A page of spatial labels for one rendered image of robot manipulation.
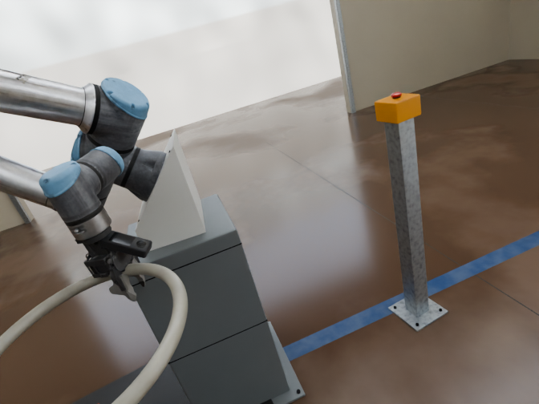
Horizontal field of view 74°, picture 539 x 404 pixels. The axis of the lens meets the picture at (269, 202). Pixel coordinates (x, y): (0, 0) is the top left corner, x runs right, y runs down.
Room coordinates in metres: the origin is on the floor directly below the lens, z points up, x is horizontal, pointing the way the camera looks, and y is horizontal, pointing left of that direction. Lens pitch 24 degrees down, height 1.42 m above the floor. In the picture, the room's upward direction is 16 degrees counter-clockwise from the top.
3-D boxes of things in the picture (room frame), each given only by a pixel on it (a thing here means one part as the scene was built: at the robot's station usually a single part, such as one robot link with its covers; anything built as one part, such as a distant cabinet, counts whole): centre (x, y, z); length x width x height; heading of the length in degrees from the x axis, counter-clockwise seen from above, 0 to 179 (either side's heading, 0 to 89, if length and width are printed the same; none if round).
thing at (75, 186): (0.81, 0.43, 1.20); 0.10 x 0.09 x 0.12; 163
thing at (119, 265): (0.82, 0.43, 1.03); 0.09 x 0.08 x 0.12; 74
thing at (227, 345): (1.26, 0.37, 0.43); 0.50 x 0.50 x 0.85; 12
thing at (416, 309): (1.35, -0.57, 0.54); 0.20 x 0.20 x 1.09; 18
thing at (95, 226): (0.81, 0.43, 1.12); 0.10 x 0.09 x 0.05; 164
